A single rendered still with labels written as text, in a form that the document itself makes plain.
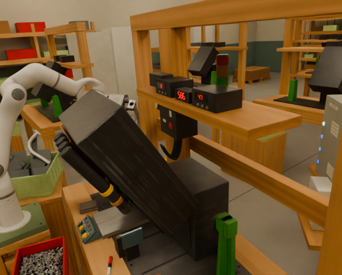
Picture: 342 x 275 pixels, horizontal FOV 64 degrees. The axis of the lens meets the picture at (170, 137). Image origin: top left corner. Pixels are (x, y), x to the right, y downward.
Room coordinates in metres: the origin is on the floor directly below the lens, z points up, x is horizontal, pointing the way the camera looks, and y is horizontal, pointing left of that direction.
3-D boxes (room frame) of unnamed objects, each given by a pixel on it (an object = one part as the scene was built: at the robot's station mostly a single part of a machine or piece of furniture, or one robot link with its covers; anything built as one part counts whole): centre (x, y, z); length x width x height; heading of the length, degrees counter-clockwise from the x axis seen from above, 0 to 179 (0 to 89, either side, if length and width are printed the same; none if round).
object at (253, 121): (1.24, -0.14, 1.52); 0.90 x 0.25 x 0.04; 28
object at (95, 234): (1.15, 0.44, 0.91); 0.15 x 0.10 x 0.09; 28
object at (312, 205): (1.29, -0.23, 1.23); 1.30 x 0.05 x 0.09; 28
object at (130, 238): (0.97, 0.19, 0.97); 0.10 x 0.02 x 0.14; 118
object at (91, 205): (1.36, 0.50, 0.91); 0.10 x 0.08 x 0.03; 109
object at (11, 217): (1.30, 0.92, 0.97); 0.19 x 0.19 x 0.18
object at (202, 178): (1.09, -0.08, 1.07); 0.30 x 0.18 x 0.34; 28
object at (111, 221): (1.00, 0.14, 1.11); 0.39 x 0.16 x 0.03; 118
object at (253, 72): (10.09, -3.08, 0.22); 1.20 x 0.81 x 0.44; 128
